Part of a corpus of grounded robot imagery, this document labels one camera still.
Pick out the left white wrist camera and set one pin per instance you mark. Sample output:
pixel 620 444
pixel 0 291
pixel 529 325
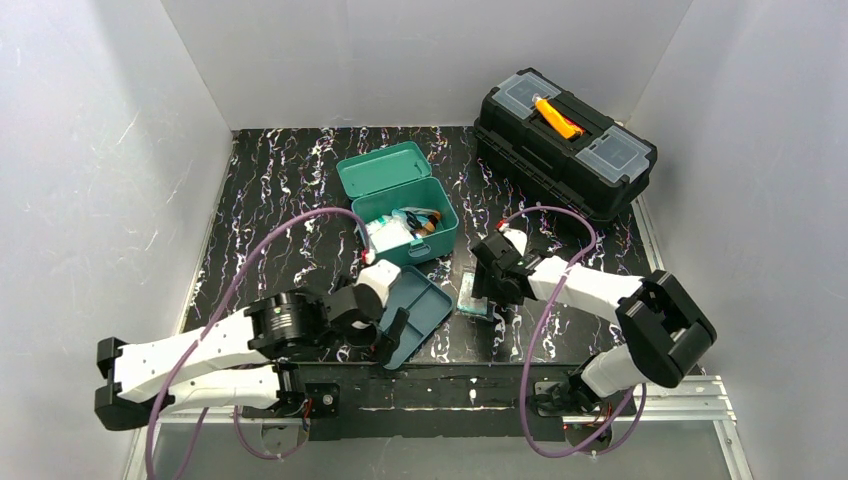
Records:
pixel 380 277

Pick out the white gauze pad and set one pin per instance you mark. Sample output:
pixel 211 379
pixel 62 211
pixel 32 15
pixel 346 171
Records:
pixel 382 243

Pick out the dark teal tray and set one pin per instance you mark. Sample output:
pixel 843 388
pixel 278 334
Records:
pixel 428 304

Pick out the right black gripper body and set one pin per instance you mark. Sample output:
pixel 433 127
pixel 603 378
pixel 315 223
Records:
pixel 496 279

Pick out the blue cotton swab pouch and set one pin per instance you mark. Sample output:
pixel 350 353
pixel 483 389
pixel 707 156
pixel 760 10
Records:
pixel 399 213

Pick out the white plastic bottle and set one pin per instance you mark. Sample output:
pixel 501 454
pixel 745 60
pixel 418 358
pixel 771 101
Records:
pixel 383 225

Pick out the green medicine box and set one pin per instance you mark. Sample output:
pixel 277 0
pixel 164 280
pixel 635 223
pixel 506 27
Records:
pixel 400 177

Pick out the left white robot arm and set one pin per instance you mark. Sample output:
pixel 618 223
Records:
pixel 247 359

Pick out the black handled scissors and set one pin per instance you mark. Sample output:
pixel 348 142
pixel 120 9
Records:
pixel 413 222

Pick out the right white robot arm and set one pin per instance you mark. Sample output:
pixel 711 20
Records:
pixel 664 331

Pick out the black toolbox orange handle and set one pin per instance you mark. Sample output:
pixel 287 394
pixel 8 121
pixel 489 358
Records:
pixel 559 150

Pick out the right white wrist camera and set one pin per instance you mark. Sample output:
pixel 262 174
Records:
pixel 516 237

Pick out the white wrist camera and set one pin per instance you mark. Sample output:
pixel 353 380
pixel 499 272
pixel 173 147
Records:
pixel 380 277
pixel 516 237

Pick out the green bandage packet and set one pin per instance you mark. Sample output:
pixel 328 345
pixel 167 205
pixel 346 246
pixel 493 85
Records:
pixel 467 304

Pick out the brown medicine bottle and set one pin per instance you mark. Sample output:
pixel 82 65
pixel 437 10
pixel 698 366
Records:
pixel 428 224

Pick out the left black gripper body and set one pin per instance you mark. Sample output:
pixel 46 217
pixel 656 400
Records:
pixel 382 331

